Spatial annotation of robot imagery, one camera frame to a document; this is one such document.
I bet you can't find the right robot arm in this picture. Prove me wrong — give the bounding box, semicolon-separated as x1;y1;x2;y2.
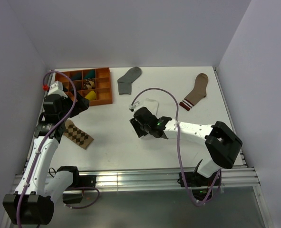
130;107;242;185

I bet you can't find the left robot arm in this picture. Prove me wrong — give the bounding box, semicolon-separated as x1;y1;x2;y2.
2;92;89;227

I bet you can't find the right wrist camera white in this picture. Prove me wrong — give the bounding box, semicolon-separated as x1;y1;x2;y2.
129;101;141;112

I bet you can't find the purple cable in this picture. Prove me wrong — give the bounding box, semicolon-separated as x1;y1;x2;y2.
130;87;223;207
16;72;101;226

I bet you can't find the orange compartment tray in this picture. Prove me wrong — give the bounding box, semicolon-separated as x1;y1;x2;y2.
54;67;113;106

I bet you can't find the white sock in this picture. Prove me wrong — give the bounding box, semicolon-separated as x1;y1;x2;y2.
136;98;159;115

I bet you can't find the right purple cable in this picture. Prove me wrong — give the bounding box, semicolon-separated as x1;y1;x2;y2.
130;87;223;207

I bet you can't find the dark brown rolled sock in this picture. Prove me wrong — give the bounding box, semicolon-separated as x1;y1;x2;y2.
73;80;82;91

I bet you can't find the brown argyle rolled sock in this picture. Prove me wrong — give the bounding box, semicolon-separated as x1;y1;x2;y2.
83;79;96;90

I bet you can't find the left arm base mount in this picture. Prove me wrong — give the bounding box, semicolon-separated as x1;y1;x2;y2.
62;175;97;204

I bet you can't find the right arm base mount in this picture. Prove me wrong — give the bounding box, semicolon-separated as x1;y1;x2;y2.
177;171;222;188

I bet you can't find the yellow rolled sock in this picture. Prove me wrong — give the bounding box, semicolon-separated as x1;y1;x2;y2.
85;91;97;101

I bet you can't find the tan sock maroon striped cuff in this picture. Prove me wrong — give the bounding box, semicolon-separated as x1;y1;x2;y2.
179;73;209;111

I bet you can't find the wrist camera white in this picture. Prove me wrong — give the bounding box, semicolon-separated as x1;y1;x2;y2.
129;101;141;112
43;81;68;98

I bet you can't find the tan argyle sock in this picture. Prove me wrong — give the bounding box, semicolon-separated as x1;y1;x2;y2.
64;119;94;150

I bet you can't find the grey sock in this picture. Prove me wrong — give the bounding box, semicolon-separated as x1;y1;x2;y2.
117;66;142;95

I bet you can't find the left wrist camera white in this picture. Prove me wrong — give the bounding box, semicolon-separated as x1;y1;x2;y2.
43;81;68;98

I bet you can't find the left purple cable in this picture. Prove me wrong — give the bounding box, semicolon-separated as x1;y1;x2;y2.
16;72;101;226

